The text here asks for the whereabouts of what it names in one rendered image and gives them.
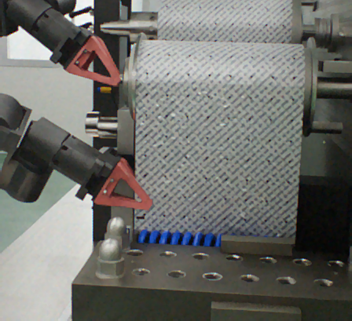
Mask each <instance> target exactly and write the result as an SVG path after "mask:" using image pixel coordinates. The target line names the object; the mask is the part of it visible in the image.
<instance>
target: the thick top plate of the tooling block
mask: <svg viewBox="0 0 352 321"><path fill-rule="evenodd" d="M103 242H104V241H99V243H98V244H97V245H96V247H95V248H94V250H93V251H92V253H91V254H90V256H89V258H88V260H87V261H86V263H85V264H84V265H83V266H82V268H81V269H80V271H79V273H78V274H77V276H76V277H75V278H74V280H73V281H72V283H71V321H211V302H212V301H230V302H243V303H255V304H268V305H290V306H293V305H299V306H300V308H301V312H302V320H301V321H352V263H350V262H349V261H348V258H349V257H350V255H349V254H332V253H318V252H304V251H292V252H291V256H277V255H264V254H237V253H223V252H222V247H221V246H194V245H179V244H166V243H139V242H131V243H130V249H129V250H128V251H126V252H122V258H123V259H124V270H125V272H126V274H125V276H124V277H122V278H121V279H114V280H106V279H99V278H98V277H96V276H95V272H96V270H97V257H100V247H101V244H102V243H103Z"/></svg>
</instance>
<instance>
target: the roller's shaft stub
mask: <svg viewBox="0 0 352 321"><path fill-rule="evenodd" d="M316 99H336V100H348V101H349V103H350V104H352V75H351V76H350V77H349V78H327V77H317V92H316Z"/></svg>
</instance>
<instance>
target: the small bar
mask: <svg viewBox="0 0 352 321"><path fill-rule="evenodd" d="M222 252H223V253H237V254H264V255H277V256H291V253H292V242H291V239H284V238H269V237H255V236H241V235H222Z"/></svg>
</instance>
